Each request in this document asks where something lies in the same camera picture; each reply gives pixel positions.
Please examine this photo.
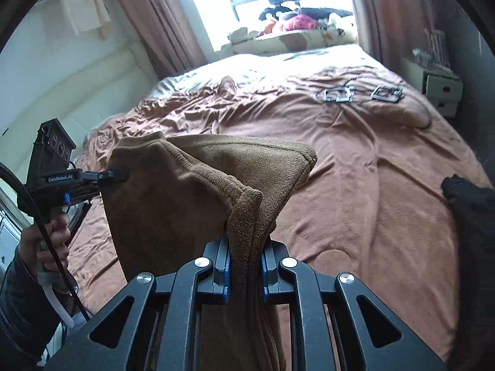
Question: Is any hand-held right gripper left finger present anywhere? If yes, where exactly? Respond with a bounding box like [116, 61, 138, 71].
[44, 237, 232, 371]

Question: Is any bear print pillow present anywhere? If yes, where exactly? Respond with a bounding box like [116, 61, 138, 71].
[228, 29, 358, 55]

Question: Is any bed with brown sheet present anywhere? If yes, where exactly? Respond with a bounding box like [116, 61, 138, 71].
[67, 67, 492, 364]

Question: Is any white plastic tube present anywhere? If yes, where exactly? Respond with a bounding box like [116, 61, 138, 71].
[39, 272, 76, 327]

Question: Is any person's left forearm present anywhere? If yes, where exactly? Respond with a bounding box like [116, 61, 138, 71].
[0, 247, 78, 364]

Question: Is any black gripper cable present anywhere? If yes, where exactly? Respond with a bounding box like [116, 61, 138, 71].
[0, 164, 91, 321]

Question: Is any dark grey wardrobe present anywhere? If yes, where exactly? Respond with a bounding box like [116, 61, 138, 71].
[418, 0, 495, 163]

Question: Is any black folded garment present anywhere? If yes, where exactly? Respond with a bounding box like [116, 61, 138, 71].
[441, 174, 495, 318]

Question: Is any white bed sheet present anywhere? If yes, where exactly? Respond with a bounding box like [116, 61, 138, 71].
[149, 44, 374, 99]

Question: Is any pink curtain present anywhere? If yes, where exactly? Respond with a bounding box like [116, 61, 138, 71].
[110, 0, 217, 82]
[342, 0, 426, 70]

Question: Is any person's left hand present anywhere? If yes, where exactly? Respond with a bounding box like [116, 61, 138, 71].
[19, 213, 72, 279]

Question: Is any cream padded headboard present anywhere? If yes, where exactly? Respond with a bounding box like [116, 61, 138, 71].
[0, 44, 159, 155]

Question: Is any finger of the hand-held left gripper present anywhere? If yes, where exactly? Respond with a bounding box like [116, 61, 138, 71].
[64, 183, 104, 203]
[82, 169, 129, 181]

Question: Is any brown printed t-shirt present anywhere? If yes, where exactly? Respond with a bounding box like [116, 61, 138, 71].
[100, 131, 318, 371]

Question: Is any striped gift bag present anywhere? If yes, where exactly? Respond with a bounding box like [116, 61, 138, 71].
[423, 29, 451, 68]

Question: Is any white nightstand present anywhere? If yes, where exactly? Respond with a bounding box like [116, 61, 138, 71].
[400, 56, 464, 118]

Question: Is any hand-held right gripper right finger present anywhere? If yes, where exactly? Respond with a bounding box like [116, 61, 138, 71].
[261, 240, 449, 371]

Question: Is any cream hanging cloth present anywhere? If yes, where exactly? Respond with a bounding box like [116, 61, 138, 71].
[62, 0, 111, 39]

